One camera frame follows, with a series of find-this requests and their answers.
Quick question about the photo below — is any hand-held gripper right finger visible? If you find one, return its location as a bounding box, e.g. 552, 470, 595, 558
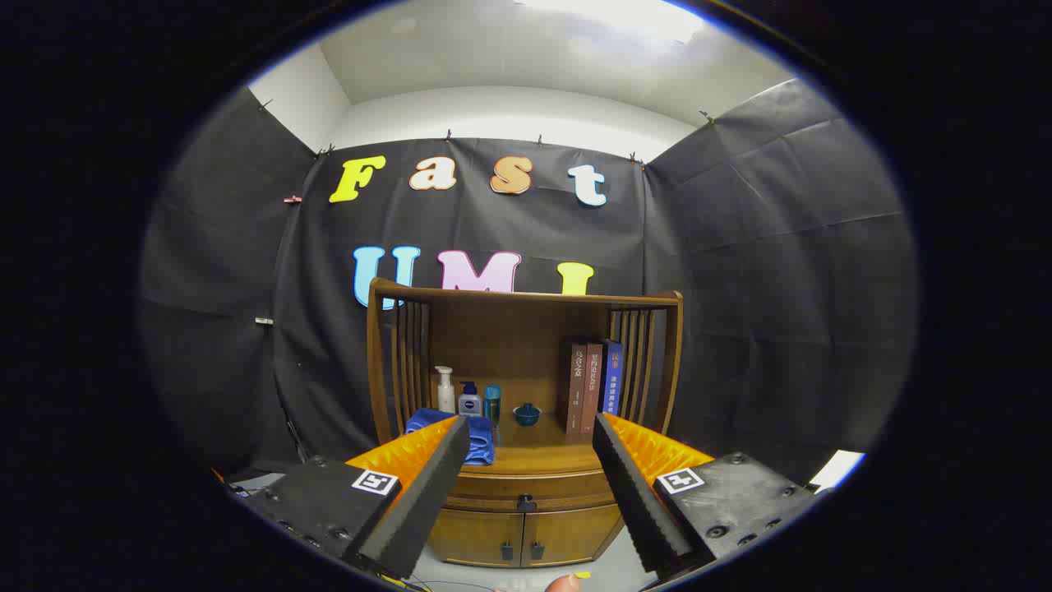
592, 413, 823, 580

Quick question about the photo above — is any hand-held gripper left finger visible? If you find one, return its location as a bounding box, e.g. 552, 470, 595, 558
215, 415, 471, 580

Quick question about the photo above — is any wooden drawer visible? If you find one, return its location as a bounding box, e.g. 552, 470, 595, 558
446, 470, 619, 513

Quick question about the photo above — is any wooden cabinet door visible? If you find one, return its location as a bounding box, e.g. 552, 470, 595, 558
522, 506, 623, 568
429, 508, 524, 568

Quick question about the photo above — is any wooden countertop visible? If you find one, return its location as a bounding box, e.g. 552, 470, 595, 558
386, 411, 658, 478

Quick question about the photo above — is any wooden cabinet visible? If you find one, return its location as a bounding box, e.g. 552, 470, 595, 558
366, 277, 685, 570

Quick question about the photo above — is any folded blue towel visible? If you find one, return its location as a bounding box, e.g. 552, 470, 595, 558
404, 408, 496, 466

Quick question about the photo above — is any blue book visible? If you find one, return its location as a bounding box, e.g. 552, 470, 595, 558
602, 340, 624, 416

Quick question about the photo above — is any dark brown book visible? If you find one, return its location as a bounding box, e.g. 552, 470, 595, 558
565, 342, 588, 435

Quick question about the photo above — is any reddish brown book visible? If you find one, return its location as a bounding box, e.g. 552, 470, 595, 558
582, 342, 605, 434

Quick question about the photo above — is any black backdrop cloth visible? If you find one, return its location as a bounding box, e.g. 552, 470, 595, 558
138, 78, 920, 494

